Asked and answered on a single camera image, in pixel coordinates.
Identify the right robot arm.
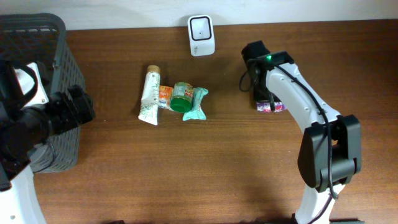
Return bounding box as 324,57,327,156
241,40,362,223

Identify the red purple snack bag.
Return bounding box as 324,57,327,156
256,102,286,113

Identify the orange tissue packet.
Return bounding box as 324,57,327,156
158,85,173,110

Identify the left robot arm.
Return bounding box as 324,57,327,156
1,60,95,223

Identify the mint toilet tissue pack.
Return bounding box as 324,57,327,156
182,87,208,121

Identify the dark grey plastic basket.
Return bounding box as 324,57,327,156
1,13,85,173

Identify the green lid jar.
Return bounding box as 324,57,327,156
170,82,193,113

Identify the white bamboo print tube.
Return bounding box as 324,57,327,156
138,65,160,126

